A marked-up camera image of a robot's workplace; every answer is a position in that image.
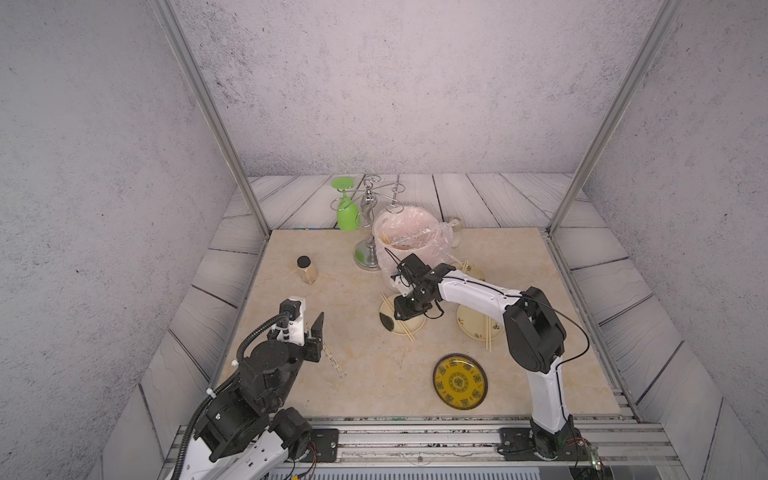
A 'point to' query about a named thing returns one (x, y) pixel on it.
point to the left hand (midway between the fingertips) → (317, 314)
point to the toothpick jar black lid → (303, 261)
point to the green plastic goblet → (347, 211)
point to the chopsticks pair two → (401, 322)
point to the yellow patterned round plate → (460, 380)
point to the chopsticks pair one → (332, 358)
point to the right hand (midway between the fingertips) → (399, 315)
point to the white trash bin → (402, 231)
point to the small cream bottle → (458, 225)
